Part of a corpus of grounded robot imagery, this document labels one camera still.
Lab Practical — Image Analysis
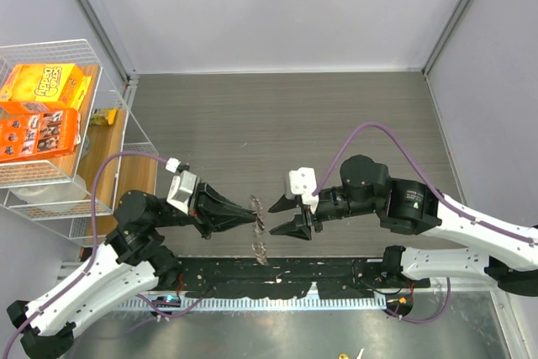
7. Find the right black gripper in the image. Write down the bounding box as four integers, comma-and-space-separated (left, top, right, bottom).
269, 185, 381, 239

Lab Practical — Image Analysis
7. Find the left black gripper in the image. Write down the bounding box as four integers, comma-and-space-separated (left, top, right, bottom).
151, 175, 257, 238

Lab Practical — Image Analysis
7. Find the chain of silver keyrings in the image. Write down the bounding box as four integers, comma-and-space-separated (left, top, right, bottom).
248, 194, 270, 266

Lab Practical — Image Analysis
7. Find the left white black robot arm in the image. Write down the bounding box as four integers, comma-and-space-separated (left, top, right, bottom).
7, 182, 256, 358

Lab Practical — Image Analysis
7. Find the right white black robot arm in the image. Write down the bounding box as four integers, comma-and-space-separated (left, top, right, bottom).
269, 155, 537, 297

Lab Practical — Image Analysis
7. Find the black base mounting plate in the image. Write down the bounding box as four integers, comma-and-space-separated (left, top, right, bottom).
179, 257, 430, 300

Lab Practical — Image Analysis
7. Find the wooden shelf board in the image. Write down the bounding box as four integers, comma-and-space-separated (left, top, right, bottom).
36, 65, 157, 245

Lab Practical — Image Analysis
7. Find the small yellow packet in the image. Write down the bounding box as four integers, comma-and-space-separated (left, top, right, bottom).
89, 108, 118, 126

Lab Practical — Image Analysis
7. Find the yellow orange cereal box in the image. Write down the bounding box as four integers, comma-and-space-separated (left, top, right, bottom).
1, 63, 92, 114

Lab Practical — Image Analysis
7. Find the orange photo printed box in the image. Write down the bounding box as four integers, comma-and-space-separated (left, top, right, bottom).
1, 108, 81, 163

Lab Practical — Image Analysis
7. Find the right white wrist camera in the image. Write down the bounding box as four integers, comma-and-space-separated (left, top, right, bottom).
284, 166, 319, 206

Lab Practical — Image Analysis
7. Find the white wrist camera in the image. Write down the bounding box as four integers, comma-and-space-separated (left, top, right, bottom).
166, 171, 198, 214
284, 166, 319, 206

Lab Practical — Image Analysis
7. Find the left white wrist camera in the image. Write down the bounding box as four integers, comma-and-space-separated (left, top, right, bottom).
166, 171, 198, 214

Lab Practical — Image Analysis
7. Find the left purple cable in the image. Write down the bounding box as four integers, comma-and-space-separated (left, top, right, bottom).
3, 151, 203, 359

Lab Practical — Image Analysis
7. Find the purple cable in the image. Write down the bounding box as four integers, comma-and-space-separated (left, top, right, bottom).
3, 151, 203, 359
314, 121, 538, 325

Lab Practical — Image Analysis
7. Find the slotted grey cable duct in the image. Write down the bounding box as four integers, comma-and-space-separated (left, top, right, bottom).
115, 291, 387, 312

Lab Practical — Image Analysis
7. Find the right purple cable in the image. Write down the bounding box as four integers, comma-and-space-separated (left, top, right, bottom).
314, 121, 538, 325

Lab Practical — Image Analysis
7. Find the white wire basket rack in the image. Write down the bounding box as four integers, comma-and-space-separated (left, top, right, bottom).
1, 40, 157, 246

